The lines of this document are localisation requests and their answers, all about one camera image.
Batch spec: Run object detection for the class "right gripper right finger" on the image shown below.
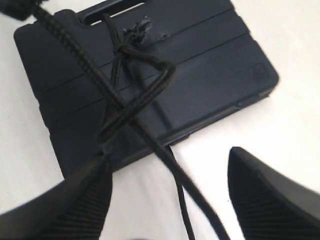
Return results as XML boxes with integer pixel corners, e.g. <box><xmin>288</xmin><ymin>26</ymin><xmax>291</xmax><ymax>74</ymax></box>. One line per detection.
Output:
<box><xmin>227</xmin><ymin>147</ymin><xmax>320</xmax><ymax>240</ymax></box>

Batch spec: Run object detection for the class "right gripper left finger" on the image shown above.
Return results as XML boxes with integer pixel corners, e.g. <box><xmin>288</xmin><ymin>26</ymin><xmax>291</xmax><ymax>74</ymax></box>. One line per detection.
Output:
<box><xmin>0</xmin><ymin>155</ymin><xmax>113</xmax><ymax>240</ymax></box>

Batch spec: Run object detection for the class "black plastic carrying case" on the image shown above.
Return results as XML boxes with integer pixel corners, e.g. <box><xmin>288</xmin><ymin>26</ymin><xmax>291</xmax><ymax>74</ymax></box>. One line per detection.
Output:
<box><xmin>13</xmin><ymin>0</ymin><xmax>279</xmax><ymax>177</ymax></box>

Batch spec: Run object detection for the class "black braided rope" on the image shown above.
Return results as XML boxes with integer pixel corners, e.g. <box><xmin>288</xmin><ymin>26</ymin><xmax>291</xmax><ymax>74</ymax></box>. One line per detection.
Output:
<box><xmin>0</xmin><ymin>0</ymin><xmax>232</xmax><ymax>240</ymax></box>

